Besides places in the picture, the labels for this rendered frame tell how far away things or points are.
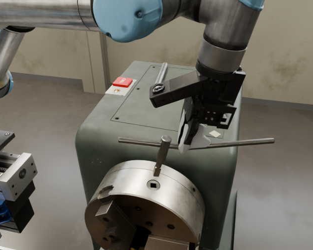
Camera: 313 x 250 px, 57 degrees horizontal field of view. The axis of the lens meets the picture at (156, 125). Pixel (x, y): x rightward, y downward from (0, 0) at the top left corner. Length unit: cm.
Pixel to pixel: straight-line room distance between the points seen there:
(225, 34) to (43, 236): 199
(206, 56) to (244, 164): 226
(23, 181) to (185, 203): 56
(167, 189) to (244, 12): 44
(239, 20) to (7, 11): 36
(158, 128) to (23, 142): 238
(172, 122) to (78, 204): 159
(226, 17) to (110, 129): 52
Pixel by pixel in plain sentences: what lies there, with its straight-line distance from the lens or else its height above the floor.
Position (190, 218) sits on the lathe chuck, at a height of 117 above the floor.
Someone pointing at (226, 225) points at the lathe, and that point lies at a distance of 154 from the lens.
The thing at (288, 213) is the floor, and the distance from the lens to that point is 244.
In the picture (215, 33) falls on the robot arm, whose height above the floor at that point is 162.
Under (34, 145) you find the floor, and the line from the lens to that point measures 304.
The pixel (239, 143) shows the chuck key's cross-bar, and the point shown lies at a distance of 65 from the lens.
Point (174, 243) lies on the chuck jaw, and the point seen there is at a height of 111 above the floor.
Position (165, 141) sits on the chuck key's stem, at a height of 138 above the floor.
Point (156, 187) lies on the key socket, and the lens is 72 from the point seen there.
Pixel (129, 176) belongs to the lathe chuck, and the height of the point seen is 123.
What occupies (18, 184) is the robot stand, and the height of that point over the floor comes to 107.
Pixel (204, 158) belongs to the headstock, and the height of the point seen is 124.
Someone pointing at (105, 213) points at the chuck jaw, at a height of 120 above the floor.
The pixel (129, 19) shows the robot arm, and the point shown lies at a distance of 36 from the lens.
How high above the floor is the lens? 175
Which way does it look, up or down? 35 degrees down
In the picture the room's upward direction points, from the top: straight up
